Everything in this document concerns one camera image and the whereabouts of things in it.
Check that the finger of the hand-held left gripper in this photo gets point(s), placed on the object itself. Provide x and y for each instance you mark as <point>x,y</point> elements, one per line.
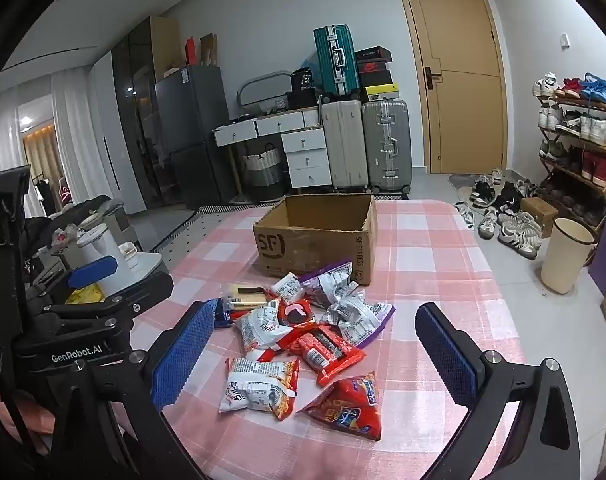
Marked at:
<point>93,271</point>
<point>133,295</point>

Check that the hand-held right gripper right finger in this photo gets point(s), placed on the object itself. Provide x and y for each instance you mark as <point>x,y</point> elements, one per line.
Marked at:
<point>448,360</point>

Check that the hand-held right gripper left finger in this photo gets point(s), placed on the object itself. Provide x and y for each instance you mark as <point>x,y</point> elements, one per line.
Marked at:
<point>183,355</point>

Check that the blue sandwich cookie packet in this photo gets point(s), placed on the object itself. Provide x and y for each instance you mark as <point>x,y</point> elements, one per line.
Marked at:
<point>219,312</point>

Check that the white orange noodle snack packet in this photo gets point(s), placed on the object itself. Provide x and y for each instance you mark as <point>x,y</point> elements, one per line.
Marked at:
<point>260,385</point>

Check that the white red snack packet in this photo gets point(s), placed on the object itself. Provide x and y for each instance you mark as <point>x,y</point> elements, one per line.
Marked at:
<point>263,330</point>

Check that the yellow cracker packet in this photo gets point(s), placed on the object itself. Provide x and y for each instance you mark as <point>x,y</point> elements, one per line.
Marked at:
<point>245,296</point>

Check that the silver purple snack packet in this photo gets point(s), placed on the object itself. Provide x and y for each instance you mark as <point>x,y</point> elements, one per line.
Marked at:
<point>340,306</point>
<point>328,280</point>
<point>368,326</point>

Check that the red snack bag blue print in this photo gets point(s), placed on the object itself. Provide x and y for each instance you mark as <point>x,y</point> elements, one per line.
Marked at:
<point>348,400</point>

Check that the red chocolate wafer packet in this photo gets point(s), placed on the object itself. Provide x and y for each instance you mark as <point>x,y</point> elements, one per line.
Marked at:
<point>328,352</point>

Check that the red sandwich cookie packet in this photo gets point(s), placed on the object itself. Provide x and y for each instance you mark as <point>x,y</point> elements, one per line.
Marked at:
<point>295,312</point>

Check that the small white snack packet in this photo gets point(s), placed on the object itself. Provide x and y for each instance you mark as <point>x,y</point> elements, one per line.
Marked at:
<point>288,287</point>

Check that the brown cardboard box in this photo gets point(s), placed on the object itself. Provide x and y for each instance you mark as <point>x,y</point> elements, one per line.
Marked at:
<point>313,240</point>

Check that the person's left hand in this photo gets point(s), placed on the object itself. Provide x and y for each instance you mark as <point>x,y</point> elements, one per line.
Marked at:
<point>18,415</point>

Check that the yellow plastic bag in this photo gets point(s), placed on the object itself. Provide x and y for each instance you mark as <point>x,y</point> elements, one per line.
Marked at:
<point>85,296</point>

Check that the white kettle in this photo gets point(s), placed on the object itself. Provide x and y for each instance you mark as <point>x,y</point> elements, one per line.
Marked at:
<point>100,245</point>

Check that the white side table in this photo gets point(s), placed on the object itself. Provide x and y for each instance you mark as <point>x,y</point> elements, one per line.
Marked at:
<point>150,262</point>

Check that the grey lidded bin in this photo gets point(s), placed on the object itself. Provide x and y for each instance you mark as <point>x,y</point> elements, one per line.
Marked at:
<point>115,220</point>

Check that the black white patterned rug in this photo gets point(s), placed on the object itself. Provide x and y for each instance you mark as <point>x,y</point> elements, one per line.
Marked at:
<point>193,222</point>

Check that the pink checked tablecloth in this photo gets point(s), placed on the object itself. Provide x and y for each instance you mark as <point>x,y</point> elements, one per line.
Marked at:
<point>423,260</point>

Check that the white curtain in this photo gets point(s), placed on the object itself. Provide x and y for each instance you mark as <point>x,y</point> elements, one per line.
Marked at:
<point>73,140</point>

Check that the pile of loose shoes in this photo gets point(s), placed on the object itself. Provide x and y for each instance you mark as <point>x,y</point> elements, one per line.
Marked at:
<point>513,225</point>

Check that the cream trash bin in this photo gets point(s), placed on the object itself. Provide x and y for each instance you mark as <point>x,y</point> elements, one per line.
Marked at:
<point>565,260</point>

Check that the dark glass cabinet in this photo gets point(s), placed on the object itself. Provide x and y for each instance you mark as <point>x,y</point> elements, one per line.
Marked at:
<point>138,110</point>

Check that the dark grey fridge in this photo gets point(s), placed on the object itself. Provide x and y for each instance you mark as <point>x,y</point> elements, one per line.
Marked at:
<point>198,135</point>

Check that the small cardboard box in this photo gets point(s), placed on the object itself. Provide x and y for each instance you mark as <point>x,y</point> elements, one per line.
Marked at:
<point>540,212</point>

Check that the woven laundry basket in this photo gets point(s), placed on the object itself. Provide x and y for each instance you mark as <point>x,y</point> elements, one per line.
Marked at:
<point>262,175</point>

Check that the grey doormat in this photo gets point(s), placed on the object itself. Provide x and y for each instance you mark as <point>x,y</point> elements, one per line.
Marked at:
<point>460,182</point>

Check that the white drawer desk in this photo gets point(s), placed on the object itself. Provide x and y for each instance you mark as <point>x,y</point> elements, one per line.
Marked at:
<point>308,160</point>

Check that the silver suitcase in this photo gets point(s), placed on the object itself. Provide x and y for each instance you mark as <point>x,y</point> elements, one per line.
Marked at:
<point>387,145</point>

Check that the beige suitcase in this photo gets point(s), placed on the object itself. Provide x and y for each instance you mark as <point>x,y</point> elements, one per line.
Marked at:
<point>344,145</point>

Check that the red paper bag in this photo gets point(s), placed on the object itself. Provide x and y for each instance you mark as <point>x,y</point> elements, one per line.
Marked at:
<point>191,52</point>

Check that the folded cardboard sheet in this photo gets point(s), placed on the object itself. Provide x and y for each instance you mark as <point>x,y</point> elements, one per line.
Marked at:
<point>209,50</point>

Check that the tan wooden door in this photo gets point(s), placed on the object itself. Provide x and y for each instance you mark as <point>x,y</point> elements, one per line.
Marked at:
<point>463,110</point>

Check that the rows of racked shoes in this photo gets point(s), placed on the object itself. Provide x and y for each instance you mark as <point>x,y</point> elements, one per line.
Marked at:
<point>573,125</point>

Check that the black printed box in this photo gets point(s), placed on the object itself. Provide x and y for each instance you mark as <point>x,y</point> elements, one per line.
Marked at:
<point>303,80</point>

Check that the yellow black shoe box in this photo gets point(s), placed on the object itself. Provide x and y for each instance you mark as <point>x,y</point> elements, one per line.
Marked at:
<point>381,93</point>

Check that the plain black shoe box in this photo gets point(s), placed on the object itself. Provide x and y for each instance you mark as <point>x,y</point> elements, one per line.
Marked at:
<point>377,79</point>

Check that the teal suitcase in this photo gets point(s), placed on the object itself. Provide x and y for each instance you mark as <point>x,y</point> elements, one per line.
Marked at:
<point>335,60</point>

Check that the black shoe box red label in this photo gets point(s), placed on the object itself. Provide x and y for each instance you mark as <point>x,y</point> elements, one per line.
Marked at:
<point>373,53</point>

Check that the arched metal frame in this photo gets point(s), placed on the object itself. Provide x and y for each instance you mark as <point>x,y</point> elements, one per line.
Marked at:
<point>253,82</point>

